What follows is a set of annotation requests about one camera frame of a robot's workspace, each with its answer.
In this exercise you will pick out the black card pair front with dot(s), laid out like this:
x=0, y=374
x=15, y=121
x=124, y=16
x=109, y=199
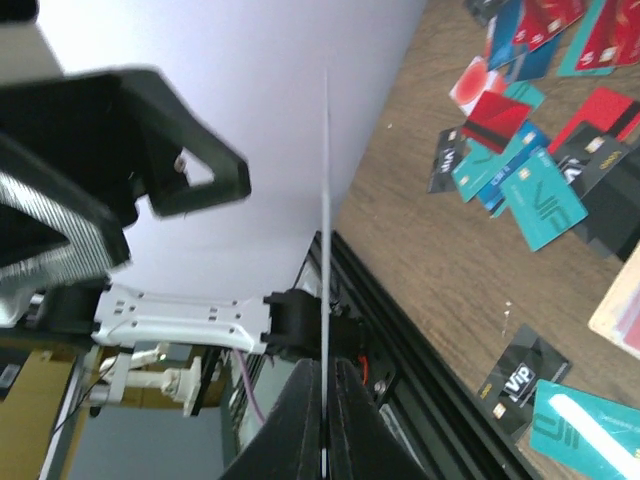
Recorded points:
x=508, y=393

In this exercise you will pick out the red striped back card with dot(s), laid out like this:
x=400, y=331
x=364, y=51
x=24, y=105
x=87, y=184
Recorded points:
x=495, y=120

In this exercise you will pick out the beige leather card holder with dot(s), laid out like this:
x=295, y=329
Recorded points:
x=617, y=316

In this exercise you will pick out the thin card edge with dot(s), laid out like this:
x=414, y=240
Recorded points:
x=326, y=249

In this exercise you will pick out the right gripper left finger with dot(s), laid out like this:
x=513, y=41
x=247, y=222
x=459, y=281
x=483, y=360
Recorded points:
x=287, y=446

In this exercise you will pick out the teal VIP card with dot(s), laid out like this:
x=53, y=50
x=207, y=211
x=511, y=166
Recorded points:
x=543, y=205

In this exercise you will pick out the teal card front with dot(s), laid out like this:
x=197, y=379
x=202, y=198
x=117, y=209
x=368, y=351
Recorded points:
x=590, y=434

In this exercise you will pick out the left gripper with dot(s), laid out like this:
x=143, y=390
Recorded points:
x=70, y=150

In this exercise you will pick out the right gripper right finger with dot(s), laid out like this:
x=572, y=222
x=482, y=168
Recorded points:
x=360, y=444

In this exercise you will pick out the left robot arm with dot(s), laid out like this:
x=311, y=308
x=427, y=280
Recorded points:
x=118, y=316

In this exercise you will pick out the black front frame rail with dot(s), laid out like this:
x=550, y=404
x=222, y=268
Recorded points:
x=423, y=403

